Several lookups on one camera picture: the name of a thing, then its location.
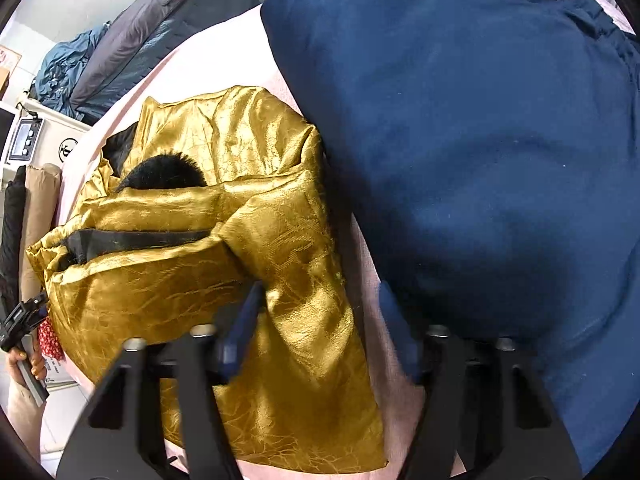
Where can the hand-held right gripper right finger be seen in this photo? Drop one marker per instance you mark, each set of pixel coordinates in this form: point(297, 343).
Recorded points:
point(400, 330)

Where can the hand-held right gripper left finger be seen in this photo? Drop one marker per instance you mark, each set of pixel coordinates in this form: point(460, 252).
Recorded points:
point(242, 325)

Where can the gold satin jacket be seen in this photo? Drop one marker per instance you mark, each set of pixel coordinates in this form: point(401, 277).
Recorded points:
point(280, 210)

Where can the navy blue fleece garment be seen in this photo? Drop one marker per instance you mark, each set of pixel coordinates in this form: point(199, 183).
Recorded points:
point(475, 135)

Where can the person's left hand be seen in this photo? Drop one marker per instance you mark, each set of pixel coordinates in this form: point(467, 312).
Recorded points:
point(37, 367)

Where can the red patterned cloth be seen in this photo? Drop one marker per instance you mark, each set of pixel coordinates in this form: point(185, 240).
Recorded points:
point(50, 337)

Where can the white paper box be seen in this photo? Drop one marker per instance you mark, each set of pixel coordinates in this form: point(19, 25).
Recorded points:
point(60, 372)

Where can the black fabric roll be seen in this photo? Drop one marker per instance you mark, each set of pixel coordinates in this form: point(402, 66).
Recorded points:
point(12, 235)

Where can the beige fabric roll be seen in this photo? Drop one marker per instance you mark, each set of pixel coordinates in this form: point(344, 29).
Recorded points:
point(40, 210)

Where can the grey gauge device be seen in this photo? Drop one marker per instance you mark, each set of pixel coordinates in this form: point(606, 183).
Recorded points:
point(24, 137)

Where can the white appliance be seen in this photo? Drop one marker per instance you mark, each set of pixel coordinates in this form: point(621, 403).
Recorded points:
point(55, 135)

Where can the cardboard box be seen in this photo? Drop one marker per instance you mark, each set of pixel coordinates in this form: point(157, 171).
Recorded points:
point(7, 67)

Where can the blue quilted blanket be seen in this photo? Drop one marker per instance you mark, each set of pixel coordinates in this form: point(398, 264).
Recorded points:
point(65, 65)

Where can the teal bed cover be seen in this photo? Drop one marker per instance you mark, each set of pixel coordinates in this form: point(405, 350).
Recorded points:
point(220, 5)

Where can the grey duvet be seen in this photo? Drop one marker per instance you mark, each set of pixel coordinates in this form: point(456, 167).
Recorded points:
point(145, 15)

